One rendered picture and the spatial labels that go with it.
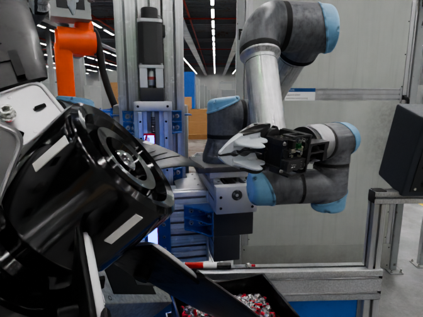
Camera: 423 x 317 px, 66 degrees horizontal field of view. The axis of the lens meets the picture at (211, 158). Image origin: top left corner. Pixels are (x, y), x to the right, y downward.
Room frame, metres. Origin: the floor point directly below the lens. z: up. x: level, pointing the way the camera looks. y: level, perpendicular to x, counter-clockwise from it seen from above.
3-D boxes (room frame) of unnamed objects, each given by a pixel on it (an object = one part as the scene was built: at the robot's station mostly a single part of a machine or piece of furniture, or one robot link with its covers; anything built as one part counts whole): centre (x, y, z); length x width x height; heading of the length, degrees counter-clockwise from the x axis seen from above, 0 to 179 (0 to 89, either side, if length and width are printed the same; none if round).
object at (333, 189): (0.69, -0.24, 1.08); 0.11 x 0.08 x 0.11; 100
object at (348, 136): (0.69, -0.26, 1.18); 0.11 x 0.08 x 0.09; 129
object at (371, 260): (0.73, -0.39, 0.96); 0.03 x 0.03 x 0.20; 2
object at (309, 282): (0.72, 0.04, 0.82); 0.90 x 0.04 x 0.08; 92
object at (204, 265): (0.72, 0.02, 0.87); 0.14 x 0.01 x 0.01; 88
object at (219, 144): (1.17, -0.04, 1.09); 0.15 x 0.15 x 0.10
